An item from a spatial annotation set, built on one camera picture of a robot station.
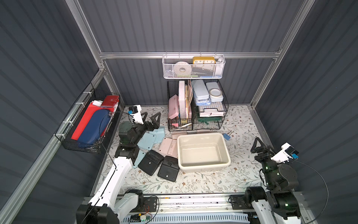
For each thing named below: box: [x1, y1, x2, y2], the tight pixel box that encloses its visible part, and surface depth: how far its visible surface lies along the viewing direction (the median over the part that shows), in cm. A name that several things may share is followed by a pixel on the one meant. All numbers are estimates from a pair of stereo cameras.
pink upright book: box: [178, 80, 186, 119], surface depth 95 cm
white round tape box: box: [208, 87, 224, 103], surface depth 96 cm
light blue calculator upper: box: [149, 126, 166, 144], surface depth 101 cm
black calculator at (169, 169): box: [157, 155, 180, 182], surface depth 86 cm
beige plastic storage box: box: [177, 132, 232, 172], surface depth 91 cm
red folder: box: [70, 102, 101, 141], surface depth 72 cm
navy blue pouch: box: [78, 109, 111, 148], surface depth 70 cm
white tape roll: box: [173, 61, 193, 77], surface depth 86 cm
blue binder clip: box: [223, 130, 235, 141], surface depth 102 cm
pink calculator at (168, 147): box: [158, 136, 178, 158], surface depth 95 cm
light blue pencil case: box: [191, 79, 211, 105], surface depth 95 cm
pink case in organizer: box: [168, 94, 180, 120], surface depth 104 cm
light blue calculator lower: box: [132, 149, 147, 169], surface depth 91 cm
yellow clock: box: [192, 56, 216, 64], surface depth 90 cm
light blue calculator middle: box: [136, 132, 157, 151], surface depth 98 cm
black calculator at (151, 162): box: [137, 149, 165, 176], surface depth 88 cm
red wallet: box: [101, 95, 120, 108], surface depth 82 cm
